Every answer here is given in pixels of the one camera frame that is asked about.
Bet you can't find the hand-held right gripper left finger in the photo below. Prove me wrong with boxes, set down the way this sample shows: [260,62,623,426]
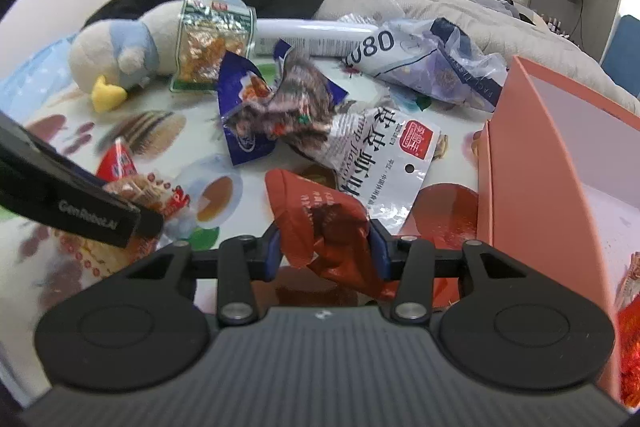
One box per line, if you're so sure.
[112,222,286,326]

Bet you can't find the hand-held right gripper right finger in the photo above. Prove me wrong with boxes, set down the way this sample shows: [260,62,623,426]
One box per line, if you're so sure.
[366,218,532,325]

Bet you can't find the dark red snack packet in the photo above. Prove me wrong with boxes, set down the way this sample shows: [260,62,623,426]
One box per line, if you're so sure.
[264,169,402,304]

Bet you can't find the clear packet brown snack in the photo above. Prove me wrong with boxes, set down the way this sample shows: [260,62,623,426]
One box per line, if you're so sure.
[47,227,166,269]

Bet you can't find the small red snack packet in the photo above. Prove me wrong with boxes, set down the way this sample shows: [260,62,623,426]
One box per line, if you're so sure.
[95,138,139,184]

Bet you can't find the clear packet red print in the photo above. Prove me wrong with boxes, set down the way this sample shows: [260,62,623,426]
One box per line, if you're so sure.
[102,174,194,229]

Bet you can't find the white snack packet red label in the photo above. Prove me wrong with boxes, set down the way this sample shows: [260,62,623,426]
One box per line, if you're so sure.
[287,107,442,221]

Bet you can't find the silver brown snack packet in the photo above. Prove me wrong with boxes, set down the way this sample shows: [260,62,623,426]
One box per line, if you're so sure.
[222,49,346,158]

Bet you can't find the dark blue snack packet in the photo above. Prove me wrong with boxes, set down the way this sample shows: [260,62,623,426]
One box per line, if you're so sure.
[217,39,349,167]

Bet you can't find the orange cardboard box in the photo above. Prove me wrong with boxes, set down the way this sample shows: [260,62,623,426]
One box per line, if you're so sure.
[475,56,640,414]

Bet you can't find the green label snack packet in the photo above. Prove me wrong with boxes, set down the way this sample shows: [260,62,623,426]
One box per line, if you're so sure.
[170,0,257,94]

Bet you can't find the shiny red snack packet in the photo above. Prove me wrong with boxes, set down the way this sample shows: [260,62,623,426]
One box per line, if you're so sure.
[617,302,640,409]

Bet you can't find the food printed mat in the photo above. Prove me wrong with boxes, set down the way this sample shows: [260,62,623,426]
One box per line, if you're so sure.
[0,7,501,310]

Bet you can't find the white plush duck toy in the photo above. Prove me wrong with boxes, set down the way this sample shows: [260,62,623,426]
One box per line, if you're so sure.
[69,2,184,114]

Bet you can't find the crumpled white blue plastic bag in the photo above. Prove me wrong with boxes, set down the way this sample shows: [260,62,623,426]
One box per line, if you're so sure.
[345,18,509,114]

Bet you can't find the white cylinder bottle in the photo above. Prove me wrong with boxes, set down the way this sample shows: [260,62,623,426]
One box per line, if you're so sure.
[254,19,384,58]

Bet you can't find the small bedside items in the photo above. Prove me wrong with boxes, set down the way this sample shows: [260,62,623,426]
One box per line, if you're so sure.
[542,14,572,38]

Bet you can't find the blue chair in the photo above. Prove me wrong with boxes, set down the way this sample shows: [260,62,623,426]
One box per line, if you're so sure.
[600,14,640,98]

